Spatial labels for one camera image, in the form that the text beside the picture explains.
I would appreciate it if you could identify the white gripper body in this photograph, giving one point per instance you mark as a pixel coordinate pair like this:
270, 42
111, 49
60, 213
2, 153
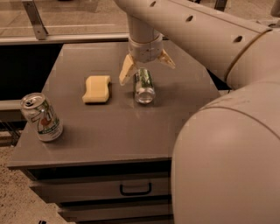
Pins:
144, 52

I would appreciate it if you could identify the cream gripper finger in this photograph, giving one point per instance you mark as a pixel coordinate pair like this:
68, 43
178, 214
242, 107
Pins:
128, 68
165, 59

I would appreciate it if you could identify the green soda can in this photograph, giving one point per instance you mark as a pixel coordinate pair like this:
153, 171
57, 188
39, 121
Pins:
144, 91

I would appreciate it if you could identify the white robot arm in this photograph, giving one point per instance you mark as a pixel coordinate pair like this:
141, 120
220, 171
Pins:
225, 165

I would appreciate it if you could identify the white 7up soda can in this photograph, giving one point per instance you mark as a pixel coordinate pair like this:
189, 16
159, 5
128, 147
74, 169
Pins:
40, 114

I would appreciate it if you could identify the yellow sponge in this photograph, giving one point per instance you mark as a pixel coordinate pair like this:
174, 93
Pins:
97, 89

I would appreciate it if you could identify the grey drawer cabinet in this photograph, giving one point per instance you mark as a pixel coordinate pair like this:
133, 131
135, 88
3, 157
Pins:
116, 142

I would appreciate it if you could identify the metal window rail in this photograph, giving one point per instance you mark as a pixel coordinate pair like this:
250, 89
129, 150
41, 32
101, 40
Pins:
25, 22

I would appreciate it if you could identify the black drawer handle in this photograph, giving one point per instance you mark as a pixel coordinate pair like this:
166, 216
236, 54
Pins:
135, 190

